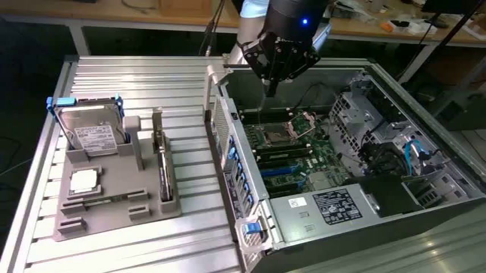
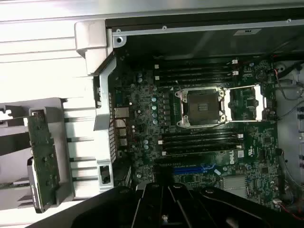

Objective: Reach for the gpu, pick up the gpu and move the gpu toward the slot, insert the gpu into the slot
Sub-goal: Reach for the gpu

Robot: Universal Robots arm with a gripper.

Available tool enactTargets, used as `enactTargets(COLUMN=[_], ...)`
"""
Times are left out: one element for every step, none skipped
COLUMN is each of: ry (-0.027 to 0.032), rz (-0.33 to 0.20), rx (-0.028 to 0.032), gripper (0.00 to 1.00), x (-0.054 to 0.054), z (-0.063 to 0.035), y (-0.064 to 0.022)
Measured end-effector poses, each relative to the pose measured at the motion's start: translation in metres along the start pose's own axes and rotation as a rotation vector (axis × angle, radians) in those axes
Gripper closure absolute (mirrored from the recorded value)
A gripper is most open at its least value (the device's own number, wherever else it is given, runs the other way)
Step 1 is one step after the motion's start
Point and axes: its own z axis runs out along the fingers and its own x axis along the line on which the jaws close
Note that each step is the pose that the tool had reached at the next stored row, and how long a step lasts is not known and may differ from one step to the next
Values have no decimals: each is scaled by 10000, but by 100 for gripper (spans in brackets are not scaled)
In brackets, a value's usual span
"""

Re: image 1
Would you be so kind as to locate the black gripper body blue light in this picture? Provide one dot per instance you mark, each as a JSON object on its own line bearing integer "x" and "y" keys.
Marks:
{"x": 292, "y": 20}

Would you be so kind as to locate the graphics card with metal bracket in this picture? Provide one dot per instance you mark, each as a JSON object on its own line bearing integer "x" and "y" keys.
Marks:
{"x": 164, "y": 176}

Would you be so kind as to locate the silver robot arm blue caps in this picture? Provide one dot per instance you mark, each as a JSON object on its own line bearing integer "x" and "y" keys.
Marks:
{"x": 248, "y": 31}

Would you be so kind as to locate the blue expansion slot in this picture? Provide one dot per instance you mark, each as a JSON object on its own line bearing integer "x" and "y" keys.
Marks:
{"x": 280, "y": 171}

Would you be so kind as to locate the black expansion slot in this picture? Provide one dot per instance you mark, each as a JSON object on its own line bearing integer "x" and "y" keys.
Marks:
{"x": 282, "y": 188}

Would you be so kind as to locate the thin metal locking lever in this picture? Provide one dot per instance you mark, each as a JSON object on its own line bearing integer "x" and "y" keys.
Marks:
{"x": 259, "y": 119}

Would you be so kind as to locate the wooden desk with clutter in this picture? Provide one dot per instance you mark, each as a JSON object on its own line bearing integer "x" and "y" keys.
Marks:
{"x": 361, "y": 28}

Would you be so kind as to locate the clear plastic bags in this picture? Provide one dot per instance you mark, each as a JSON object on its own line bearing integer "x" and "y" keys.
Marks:
{"x": 361, "y": 5}

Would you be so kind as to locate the metal socket cover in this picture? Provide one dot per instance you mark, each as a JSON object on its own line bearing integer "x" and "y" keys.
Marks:
{"x": 292, "y": 128}

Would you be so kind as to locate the metal drive cage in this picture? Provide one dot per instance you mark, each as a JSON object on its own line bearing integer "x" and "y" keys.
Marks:
{"x": 352, "y": 113}

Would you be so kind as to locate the CPU socket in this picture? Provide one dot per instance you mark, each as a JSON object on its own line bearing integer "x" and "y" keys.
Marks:
{"x": 275, "y": 135}

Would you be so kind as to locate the small orange item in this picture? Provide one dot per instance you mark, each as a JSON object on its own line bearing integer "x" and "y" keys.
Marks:
{"x": 387, "y": 25}

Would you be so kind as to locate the black RAM stick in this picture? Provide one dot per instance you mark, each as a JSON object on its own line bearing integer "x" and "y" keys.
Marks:
{"x": 284, "y": 153}

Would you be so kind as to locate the white plastic part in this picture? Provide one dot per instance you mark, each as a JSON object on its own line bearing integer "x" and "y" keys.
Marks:
{"x": 415, "y": 27}

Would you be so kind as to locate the green motherboard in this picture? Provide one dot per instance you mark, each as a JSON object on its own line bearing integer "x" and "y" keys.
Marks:
{"x": 322, "y": 153}

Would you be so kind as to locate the silver chipset heatsink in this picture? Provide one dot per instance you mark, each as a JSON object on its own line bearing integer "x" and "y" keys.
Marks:
{"x": 322, "y": 181}

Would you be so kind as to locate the black slanted pole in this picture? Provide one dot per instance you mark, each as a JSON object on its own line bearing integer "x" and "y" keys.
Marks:
{"x": 455, "y": 28}

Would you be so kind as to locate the black monitor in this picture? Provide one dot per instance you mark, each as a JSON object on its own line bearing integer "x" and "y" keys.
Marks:
{"x": 447, "y": 5}

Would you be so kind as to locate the silver power supply with labels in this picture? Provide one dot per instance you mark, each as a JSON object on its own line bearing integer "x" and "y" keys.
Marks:
{"x": 303, "y": 217}

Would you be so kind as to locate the silver hard disk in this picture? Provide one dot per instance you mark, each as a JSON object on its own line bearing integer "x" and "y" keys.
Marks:
{"x": 91, "y": 133}

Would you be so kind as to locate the grey parts rack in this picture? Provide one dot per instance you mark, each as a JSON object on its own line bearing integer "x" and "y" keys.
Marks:
{"x": 122, "y": 176}

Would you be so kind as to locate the blue case latch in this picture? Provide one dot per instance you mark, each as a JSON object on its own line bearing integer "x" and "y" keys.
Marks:
{"x": 250, "y": 229}

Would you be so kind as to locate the blue disk caddy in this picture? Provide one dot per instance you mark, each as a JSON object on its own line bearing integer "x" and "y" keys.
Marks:
{"x": 64, "y": 101}

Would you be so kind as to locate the open black PC case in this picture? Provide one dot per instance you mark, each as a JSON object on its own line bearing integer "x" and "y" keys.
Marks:
{"x": 379, "y": 227}

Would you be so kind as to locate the silver CPU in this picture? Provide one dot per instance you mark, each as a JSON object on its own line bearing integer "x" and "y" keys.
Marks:
{"x": 85, "y": 182}

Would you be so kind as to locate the green RAM stick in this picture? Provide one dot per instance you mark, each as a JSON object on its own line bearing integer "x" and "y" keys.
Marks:
{"x": 99, "y": 200}

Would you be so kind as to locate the wooden desk with grey frame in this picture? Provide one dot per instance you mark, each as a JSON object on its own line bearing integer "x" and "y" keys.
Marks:
{"x": 95, "y": 11}

